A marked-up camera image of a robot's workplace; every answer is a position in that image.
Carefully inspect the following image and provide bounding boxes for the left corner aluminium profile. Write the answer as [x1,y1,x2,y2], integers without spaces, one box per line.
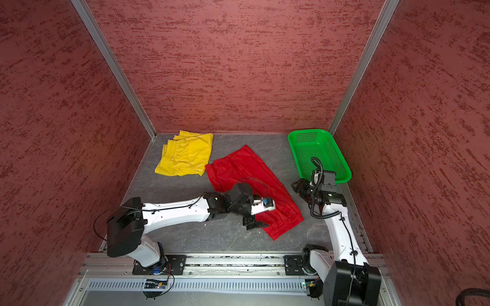
[71,0,158,140]

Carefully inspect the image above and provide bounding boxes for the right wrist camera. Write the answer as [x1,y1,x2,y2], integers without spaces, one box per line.
[313,170,336,189]

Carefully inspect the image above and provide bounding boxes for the right corner aluminium profile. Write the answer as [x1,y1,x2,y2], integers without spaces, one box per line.
[329,0,399,135]

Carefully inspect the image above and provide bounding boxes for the red shorts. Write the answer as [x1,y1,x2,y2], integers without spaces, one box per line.
[205,145,304,240]

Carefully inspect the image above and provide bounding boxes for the right circuit board with wires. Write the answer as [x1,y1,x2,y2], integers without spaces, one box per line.
[304,278,324,299]

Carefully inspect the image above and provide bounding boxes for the circuit board with wires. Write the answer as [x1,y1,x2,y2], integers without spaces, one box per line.
[304,278,324,299]
[142,279,168,299]

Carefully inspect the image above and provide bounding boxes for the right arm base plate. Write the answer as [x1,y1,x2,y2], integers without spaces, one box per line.
[283,255,306,276]

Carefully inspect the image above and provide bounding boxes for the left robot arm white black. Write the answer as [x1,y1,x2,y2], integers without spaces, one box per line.
[106,182,276,274]

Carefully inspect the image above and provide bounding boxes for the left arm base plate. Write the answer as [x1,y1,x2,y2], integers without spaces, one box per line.
[132,255,187,276]

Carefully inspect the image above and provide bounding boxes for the white perforated vent strip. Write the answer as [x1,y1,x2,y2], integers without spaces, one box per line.
[85,278,306,295]

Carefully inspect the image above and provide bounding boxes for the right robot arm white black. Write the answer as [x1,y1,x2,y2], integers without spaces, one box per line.
[292,178,382,305]

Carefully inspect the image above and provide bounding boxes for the black cable loop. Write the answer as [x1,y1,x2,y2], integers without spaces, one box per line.
[455,287,490,306]

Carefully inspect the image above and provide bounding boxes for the left circuit board with wires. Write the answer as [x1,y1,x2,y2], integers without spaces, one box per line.
[142,279,168,299]

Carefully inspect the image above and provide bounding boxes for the corner aluminium profile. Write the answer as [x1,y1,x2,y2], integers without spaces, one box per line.
[71,0,158,140]
[329,0,399,135]

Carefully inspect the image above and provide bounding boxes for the green plastic basket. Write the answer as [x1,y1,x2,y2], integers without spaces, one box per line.
[288,129,352,184]

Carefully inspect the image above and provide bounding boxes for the yellow shorts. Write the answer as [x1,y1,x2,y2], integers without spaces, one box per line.
[154,131,214,177]

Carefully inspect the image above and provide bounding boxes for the aluminium mounting rail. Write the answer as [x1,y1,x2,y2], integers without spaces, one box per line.
[78,252,389,279]

